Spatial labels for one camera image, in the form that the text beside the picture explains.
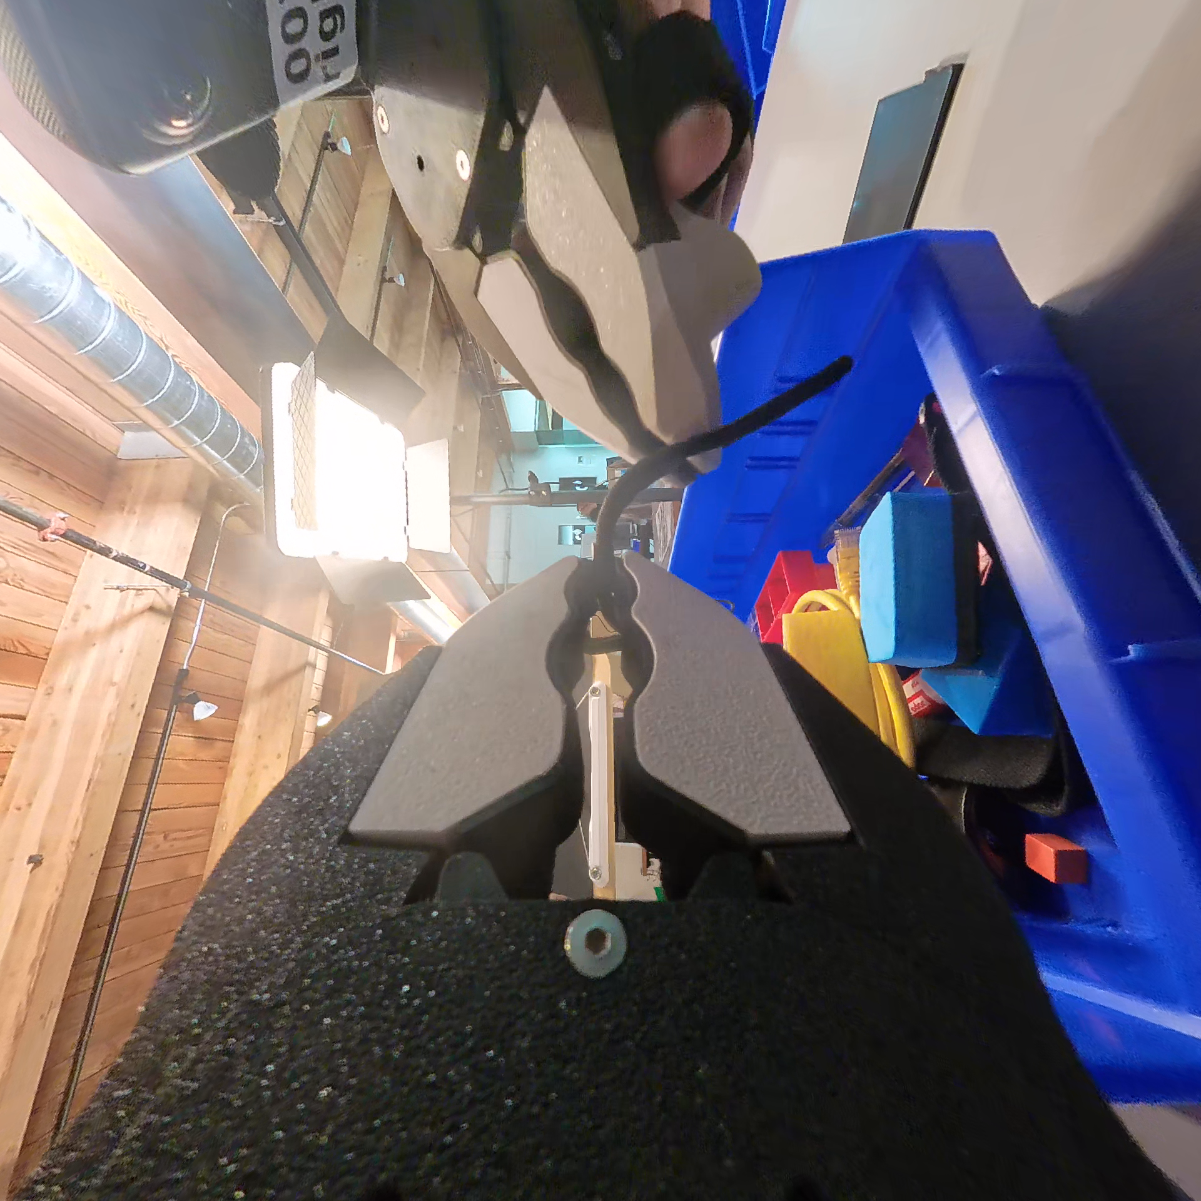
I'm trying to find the yellow tape roll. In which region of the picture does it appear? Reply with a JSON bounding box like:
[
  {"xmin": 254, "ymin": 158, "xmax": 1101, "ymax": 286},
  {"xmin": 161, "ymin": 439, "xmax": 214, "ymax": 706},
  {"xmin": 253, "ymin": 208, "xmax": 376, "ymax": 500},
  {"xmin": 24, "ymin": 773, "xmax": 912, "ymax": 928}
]
[{"xmin": 783, "ymin": 589, "xmax": 892, "ymax": 744}]

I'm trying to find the light stand pole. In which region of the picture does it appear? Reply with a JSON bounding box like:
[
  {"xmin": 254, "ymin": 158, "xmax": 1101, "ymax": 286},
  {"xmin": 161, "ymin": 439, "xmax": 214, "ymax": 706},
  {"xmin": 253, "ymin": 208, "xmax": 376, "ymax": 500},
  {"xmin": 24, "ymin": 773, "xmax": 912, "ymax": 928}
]
[{"xmin": 0, "ymin": 491, "xmax": 390, "ymax": 676}]

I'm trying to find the studio light panel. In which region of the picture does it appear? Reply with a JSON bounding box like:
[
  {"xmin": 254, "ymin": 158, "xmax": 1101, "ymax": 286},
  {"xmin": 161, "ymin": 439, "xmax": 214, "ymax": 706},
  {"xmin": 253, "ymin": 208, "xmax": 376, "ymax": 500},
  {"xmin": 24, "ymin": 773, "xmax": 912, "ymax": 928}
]
[{"xmin": 260, "ymin": 318, "xmax": 453, "ymax": 606}]

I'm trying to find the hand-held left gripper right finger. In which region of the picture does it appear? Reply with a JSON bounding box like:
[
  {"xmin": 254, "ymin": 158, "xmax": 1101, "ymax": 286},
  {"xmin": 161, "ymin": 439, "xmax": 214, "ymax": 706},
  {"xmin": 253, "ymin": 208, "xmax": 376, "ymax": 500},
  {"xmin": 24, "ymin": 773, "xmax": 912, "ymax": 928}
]
[{"xmin": 614, "ymin": 551, "xmax": 853, "ymax": 887}]

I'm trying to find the orange block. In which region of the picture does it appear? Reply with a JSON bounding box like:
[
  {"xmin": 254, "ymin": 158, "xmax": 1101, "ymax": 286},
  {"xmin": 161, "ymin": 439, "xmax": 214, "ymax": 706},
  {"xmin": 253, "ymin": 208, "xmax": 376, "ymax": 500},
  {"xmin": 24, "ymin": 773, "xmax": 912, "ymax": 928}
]
[{"xmin": 1025, "ymin": 833, "xmax": 1089, "ymax": 885}]

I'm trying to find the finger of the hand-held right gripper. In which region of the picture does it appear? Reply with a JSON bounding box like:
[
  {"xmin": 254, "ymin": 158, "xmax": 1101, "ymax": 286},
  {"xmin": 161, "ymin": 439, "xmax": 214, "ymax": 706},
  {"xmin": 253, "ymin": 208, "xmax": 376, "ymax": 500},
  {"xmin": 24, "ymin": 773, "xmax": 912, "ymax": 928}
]
[
  {"xmin": 514, "ymin": 85, "xmax": 763, "ymax": 473},
  {"xmin": 473, "ymin": 253, "xmax": 660, "ymax": 456}
]

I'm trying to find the black cord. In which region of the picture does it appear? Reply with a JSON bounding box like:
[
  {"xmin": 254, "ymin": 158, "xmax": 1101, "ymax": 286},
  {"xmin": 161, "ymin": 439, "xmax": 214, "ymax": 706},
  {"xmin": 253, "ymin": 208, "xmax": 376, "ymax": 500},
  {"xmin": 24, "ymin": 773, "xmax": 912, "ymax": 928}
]
[{"xmin": 582, "ymin": 356, "xmax": 855, "ymax": 649}]

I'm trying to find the metal air duct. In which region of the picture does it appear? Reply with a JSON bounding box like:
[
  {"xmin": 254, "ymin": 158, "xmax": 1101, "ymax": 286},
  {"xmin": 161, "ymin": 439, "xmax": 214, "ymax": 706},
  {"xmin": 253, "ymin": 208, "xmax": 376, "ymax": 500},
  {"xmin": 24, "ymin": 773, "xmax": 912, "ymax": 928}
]
[{"xmin": 0, "ymin": 191, "xmax": 268, "ymax": 493}]

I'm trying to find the red studded block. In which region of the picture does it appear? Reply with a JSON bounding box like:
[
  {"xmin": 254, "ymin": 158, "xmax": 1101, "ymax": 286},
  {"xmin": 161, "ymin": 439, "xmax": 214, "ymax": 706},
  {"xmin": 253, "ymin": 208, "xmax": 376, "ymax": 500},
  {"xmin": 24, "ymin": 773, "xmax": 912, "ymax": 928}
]
[{"xmin": 755, "ymin": 550, "xmax": 837, "ymax": 646}]

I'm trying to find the blue plastic bin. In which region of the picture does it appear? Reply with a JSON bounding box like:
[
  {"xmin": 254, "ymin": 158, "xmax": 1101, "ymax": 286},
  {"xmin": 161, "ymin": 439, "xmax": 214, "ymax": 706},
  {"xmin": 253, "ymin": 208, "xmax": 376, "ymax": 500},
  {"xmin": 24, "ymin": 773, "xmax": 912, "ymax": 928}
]
[
  {"xmin": 707, "ymin": 0, "xmax": 790, "ymax": 95},
  {"xmin": 670, "ymin": 230, "xmax": 1201, "ymax": 1108}
]

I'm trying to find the yellow ethernet cable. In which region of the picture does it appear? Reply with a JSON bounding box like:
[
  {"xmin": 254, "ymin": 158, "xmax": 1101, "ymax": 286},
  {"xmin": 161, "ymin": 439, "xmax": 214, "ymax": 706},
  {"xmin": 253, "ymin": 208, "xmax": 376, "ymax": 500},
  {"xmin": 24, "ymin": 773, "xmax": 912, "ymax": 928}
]
[{"xmin": 792, "ymin": 527, "xmax": 919, "ymax": 769}]

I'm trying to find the black tablet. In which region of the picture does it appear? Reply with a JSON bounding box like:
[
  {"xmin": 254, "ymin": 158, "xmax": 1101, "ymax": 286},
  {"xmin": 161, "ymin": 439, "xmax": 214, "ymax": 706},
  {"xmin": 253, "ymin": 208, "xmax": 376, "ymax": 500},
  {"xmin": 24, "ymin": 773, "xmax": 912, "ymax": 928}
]
[{"xmin": 842, "ymin": 60, "xmax": 968, "ymax": 247}]

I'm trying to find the small blue foam piece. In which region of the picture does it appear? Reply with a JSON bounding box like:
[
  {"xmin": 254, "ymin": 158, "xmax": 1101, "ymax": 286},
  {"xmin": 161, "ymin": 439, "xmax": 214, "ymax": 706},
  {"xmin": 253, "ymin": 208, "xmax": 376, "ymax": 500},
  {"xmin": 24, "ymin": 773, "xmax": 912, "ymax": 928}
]
[{"xmin": 923, "ymin": 647, "xmax": 1045, "ymax": 739}]

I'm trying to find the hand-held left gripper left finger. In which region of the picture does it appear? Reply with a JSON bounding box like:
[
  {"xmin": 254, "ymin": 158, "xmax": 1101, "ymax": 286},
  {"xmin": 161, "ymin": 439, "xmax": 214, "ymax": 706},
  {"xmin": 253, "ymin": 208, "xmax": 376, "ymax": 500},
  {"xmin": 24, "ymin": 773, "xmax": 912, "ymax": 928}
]
[{"xmin": 344, "ymin": 553, "xmax": 589, "ymax": 887}]

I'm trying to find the person's right hand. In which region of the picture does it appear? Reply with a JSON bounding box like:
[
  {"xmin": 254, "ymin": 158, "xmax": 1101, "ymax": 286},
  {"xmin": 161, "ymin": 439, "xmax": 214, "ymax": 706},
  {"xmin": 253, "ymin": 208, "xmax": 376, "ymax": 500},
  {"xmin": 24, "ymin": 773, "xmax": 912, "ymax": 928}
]
[{"xmin": 652, "ymin": 94, "xmax": 755, "ymax": 224}]

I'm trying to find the blue foam block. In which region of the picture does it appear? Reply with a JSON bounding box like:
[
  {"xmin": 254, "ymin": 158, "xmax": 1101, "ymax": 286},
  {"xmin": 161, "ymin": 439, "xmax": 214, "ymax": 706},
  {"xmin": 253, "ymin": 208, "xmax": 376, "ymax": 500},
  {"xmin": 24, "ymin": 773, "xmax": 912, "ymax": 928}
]
[{"xmin": 857, "ymin": 490, "xmax": 980, "ymax": 667}]

